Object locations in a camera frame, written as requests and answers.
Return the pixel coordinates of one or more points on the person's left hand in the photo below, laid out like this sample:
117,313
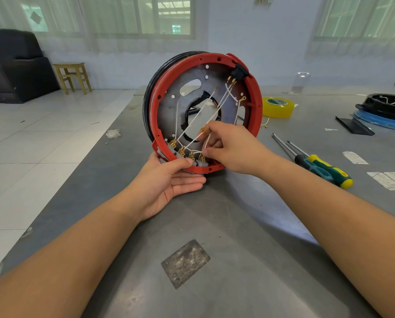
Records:
154,192

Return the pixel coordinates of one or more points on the person's right hand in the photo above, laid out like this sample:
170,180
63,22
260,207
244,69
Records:
243,152

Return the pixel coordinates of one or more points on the dark green black screwdriver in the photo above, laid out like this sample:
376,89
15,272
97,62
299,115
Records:
308,163

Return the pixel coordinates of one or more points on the black metal round plate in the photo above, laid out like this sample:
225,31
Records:
167,112

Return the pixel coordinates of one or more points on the small black plug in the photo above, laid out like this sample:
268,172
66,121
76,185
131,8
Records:
240,71

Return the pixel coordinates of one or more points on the person's right forearm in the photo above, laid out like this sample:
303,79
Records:
343,235

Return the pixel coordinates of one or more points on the person's left forearm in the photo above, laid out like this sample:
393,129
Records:
58,264

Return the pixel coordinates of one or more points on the yellow tape roll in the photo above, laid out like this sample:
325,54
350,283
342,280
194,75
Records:
278,112

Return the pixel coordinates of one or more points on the black bit set case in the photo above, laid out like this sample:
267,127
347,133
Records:
194,111

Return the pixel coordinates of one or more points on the clear acrylic stand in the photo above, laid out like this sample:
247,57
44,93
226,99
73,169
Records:
297,89

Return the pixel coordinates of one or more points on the black flat plate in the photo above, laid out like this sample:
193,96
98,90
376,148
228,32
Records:
355,126

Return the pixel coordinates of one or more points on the black round housing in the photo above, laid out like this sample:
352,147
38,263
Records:
383,109

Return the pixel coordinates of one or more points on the narrow sheer curtain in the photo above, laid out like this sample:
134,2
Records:
350,49

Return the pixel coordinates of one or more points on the wide sheer curtain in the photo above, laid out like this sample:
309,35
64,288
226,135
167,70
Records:
117,44

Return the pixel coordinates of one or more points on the wooden stool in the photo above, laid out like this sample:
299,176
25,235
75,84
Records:
69,65

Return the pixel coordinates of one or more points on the wide window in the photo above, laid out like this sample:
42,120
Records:
167,14

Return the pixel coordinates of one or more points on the narrow window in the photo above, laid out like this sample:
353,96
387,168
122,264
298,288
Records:
360,18

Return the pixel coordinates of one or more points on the black armchair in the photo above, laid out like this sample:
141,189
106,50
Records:
18,76

